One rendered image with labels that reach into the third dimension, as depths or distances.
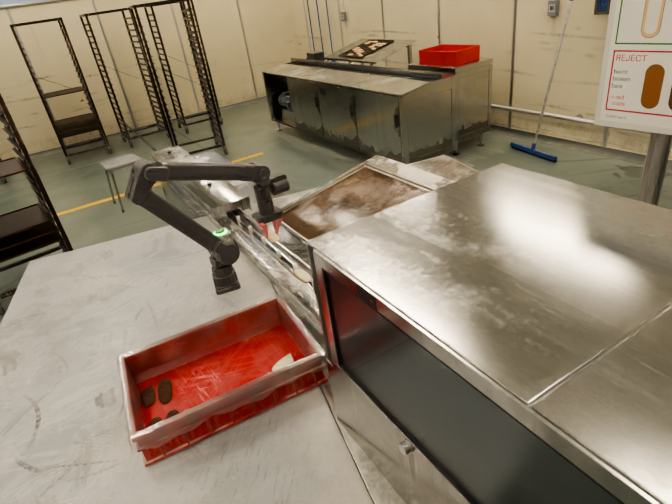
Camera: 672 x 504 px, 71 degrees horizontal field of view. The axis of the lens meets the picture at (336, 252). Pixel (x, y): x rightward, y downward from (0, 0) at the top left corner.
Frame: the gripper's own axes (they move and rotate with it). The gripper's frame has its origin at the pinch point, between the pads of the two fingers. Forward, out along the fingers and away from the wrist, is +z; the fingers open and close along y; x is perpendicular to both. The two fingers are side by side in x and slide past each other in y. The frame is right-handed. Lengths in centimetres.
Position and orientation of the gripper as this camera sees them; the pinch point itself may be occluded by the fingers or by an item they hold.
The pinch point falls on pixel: (271, 234)
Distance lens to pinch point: 178.8
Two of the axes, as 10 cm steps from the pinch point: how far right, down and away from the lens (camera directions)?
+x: -5.2, -3.6, 7.7
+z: 1.2, 8.7, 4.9
